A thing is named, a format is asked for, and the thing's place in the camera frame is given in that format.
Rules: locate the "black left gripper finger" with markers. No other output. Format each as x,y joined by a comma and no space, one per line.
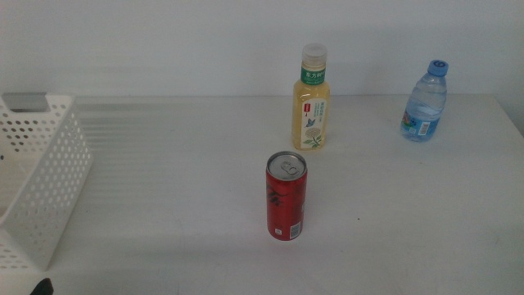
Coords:
44,288

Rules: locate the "red soda can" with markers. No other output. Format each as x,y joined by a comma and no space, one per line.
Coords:
285,201

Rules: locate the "yellow tea bottle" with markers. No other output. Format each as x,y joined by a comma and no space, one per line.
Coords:
311,123

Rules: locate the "clear water bottle blue cap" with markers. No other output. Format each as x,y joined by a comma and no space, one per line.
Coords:
425,102

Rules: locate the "white perforated plastic basket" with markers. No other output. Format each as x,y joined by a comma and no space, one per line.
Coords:
49,192

